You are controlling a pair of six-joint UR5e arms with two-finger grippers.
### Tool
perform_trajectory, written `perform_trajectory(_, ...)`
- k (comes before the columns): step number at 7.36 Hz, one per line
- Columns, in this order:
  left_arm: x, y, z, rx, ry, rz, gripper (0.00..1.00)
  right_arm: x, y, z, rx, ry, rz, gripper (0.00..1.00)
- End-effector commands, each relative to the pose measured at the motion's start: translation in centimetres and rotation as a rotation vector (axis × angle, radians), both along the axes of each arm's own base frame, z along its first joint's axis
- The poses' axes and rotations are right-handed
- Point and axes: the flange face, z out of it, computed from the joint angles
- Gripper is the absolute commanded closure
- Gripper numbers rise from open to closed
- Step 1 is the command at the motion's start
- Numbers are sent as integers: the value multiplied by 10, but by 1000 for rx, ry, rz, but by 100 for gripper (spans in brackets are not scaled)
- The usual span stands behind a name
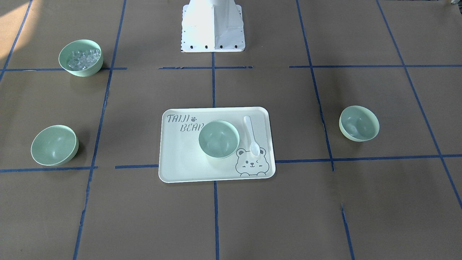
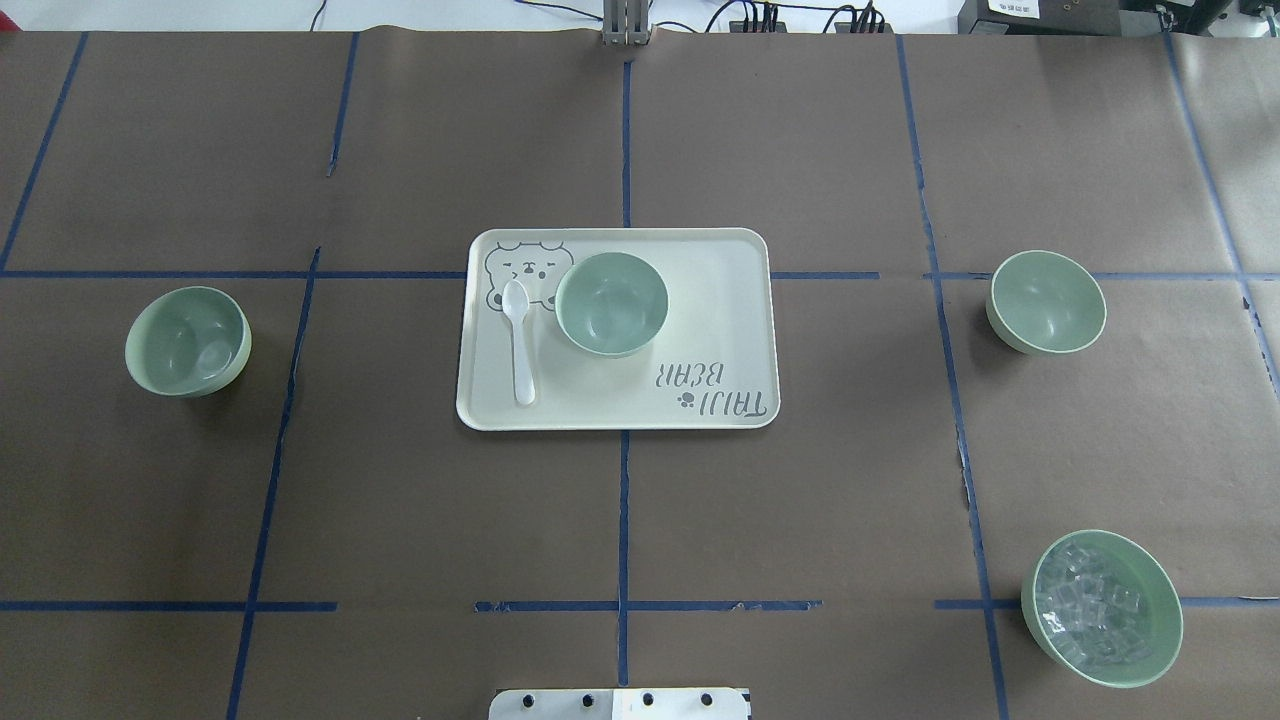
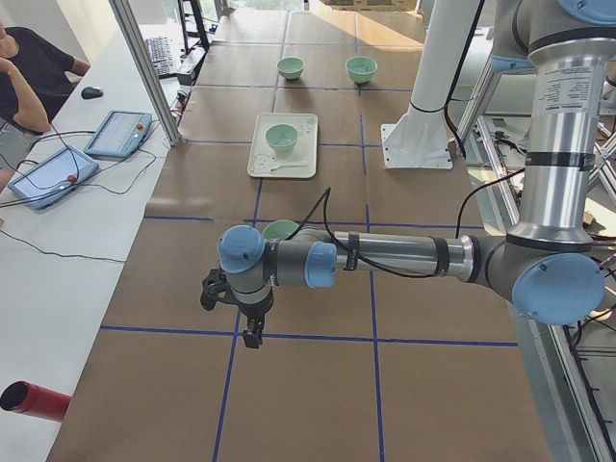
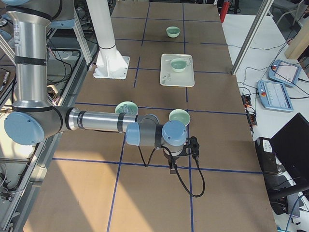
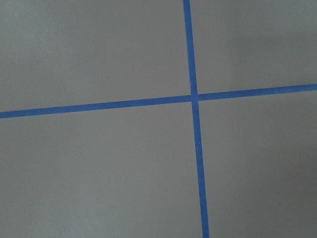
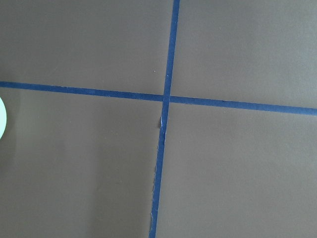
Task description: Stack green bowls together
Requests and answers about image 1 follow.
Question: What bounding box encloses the white plastic spoon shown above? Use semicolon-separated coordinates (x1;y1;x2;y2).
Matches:
244;116;260;157

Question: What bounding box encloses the green bowl on tray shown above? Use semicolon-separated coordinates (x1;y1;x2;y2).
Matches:
198;120;240;159

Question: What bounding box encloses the green bowl with ice cubes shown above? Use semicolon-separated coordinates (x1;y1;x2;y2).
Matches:
59;39;104;77

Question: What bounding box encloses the green bowl front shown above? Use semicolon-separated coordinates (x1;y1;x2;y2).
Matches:
30;125;79;166

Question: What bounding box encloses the light green bear tray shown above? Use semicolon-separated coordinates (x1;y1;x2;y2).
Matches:
158;107;276;183

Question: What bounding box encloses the clear ice cubes pile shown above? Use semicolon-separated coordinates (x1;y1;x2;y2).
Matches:
67;49;101;71

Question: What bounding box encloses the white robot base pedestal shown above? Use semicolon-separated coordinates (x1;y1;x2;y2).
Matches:
180;0;246;53

